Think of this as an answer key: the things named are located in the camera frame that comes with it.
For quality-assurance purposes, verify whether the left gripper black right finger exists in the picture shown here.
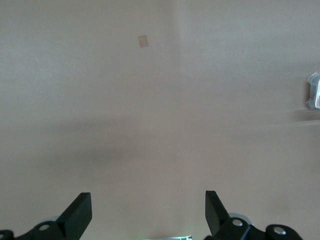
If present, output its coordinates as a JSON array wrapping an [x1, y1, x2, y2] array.
[[203, 190, 305, 240]]

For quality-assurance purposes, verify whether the clear plastic egg box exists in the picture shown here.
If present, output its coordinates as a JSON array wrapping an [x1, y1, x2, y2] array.
[[306, 71, 320, 110]]

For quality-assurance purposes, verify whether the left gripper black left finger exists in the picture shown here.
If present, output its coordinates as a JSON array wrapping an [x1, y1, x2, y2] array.
[[0, 191, 93, 240]]

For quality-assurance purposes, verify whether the brown tape square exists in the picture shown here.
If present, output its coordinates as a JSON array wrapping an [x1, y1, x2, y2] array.
[[137, 34, 150, 49]]

